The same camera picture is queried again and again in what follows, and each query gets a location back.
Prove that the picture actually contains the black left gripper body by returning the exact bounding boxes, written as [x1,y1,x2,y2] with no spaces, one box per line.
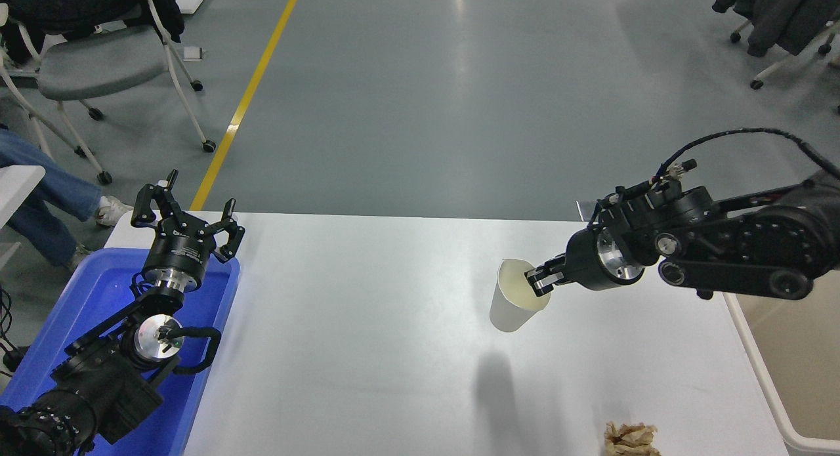
[142,213,217,281]

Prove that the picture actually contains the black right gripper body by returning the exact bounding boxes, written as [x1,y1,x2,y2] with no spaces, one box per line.
[564,228,621,291]

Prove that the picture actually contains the white paper cup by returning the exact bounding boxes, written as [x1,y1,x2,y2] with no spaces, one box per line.
[489,259,553,333]

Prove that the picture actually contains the crumpled tan paper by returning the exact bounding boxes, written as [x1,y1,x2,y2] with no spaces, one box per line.
[604,422,662,456]

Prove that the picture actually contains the blue plastic tray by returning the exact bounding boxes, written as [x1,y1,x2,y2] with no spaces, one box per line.
[0,248,241,456]

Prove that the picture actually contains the person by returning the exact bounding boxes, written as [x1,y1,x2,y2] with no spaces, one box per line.
[0,128,134,274]

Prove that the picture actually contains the small white table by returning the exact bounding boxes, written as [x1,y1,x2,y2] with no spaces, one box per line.
[0,165,47,272]

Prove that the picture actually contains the black jacket on chair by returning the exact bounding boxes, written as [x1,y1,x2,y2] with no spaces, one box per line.
[0,0,186,64]

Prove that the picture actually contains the large pale bin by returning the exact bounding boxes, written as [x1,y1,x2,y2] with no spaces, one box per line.
[722,291,840,455]

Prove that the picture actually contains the white-legged chair with castors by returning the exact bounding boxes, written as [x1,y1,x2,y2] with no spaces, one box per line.
[730,20,840,92]

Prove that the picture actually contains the dark grey coat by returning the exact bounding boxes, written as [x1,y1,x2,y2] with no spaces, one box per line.
[712,0,840,58]

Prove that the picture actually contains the grey chair white frame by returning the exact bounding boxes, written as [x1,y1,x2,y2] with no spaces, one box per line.
[0,0,218,185]

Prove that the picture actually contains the black cables with plug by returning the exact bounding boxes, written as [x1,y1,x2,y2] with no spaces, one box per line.
[0,282,30,373]

